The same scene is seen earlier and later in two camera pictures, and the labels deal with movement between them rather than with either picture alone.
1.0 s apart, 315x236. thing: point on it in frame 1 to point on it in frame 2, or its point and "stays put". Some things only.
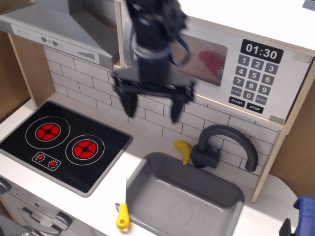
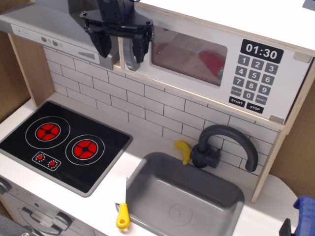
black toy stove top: x=73 y=149 stays put
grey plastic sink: x=167 y=197 stays put
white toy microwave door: x=230 y=69 stays put
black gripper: x=180 y=86 to x=116 y=17
